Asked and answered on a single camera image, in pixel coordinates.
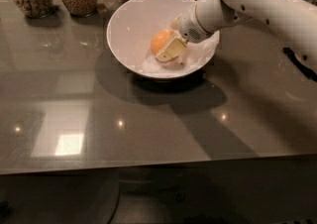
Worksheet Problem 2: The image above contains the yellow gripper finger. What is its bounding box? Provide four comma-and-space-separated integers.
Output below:
169, 15, 181, 31
155, 36, 187, 62

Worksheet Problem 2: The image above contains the orange fruit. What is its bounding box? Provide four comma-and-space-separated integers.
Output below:
151, 29, 173, 55

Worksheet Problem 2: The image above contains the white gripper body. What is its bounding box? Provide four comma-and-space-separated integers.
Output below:
177, 5, 211, 44

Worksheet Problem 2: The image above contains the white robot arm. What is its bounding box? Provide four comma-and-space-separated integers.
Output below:
155, 0, 317, 72

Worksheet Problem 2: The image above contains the white ceramic bowl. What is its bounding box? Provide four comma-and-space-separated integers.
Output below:
107, 0, 220, 80

